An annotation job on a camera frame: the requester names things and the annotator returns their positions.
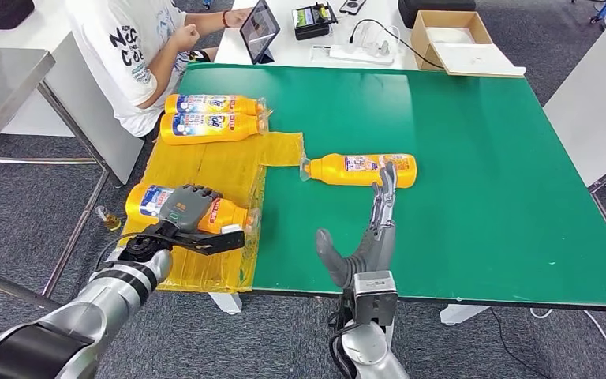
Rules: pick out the person's right hand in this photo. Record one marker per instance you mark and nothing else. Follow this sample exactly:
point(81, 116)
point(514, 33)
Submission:
point(185, 36)

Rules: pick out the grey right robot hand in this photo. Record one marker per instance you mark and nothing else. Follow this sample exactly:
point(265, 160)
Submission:
point(376, 251)

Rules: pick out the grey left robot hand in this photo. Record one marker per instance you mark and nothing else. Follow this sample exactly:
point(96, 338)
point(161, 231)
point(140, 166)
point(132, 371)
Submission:
point(188, 206)

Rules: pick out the person's left hand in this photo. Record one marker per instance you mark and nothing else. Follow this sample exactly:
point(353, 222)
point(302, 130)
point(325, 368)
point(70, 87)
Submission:
point(237, 17)

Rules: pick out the black tablet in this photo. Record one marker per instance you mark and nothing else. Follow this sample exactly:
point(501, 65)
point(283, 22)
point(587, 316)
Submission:
point(258, 30)

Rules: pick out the orange detergent bottle clear cap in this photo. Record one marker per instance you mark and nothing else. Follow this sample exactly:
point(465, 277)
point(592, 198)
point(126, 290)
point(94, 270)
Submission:
point(248, 107)
point(224, 217)
point(214, 137)
point(334, 171)

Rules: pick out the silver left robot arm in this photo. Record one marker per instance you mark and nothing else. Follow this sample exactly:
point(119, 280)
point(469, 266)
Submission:
point(99, 298)

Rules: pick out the small glass bottle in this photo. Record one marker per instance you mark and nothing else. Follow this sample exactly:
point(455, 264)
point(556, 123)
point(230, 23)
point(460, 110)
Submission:
point(110, 221)

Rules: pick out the yellow taped plastic sheet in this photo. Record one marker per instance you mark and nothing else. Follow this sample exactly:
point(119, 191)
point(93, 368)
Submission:
point(219, 167)

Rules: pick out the person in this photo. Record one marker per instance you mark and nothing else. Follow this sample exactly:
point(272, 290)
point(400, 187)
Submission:
point(125, 78)

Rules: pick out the black device green label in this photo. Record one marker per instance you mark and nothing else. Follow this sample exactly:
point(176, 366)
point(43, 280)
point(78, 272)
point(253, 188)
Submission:
point(311, 23)

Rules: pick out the white table foot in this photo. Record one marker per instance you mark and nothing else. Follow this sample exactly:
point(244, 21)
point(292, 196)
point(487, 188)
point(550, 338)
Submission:
point(460, 314)
point(227, 303)

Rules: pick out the white power strip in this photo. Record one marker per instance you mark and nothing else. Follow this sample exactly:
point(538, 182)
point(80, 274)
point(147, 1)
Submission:
point(345, 54)

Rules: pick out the white desk with side panel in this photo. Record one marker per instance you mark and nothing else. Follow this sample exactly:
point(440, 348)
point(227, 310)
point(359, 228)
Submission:
point(78, 104)

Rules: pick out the clear plastic bag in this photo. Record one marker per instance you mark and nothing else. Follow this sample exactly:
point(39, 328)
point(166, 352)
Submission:
point(381, 41)

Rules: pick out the open cardboard box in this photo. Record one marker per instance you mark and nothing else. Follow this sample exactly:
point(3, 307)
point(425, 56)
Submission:
point(420, 39)

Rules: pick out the black bag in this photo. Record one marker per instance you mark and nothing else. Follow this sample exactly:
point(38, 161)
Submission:
point(0, 10)

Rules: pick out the steel table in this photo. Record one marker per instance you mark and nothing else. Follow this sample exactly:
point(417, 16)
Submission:
point(0, 89)

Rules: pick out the black case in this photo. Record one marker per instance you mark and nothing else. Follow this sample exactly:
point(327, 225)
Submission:
point(433, 8)

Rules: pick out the white foam pad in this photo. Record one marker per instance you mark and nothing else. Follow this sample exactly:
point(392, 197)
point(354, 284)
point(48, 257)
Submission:
point(448, 35)

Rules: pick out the white flat board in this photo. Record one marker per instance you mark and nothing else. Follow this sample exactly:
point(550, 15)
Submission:
point(476, 60)

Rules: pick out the white table metal legs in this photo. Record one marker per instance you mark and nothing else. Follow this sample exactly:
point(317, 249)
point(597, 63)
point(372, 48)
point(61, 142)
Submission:
point(595, 115)

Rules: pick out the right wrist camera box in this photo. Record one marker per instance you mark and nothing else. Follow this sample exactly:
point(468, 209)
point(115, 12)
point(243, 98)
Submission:
point(376, 298)

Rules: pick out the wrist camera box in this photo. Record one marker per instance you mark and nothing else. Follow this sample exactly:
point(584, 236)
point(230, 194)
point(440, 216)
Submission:
point(219, 243)
point(376, 298)

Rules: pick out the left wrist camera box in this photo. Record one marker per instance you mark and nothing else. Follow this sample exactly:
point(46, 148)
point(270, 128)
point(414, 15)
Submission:
point(219, 243)

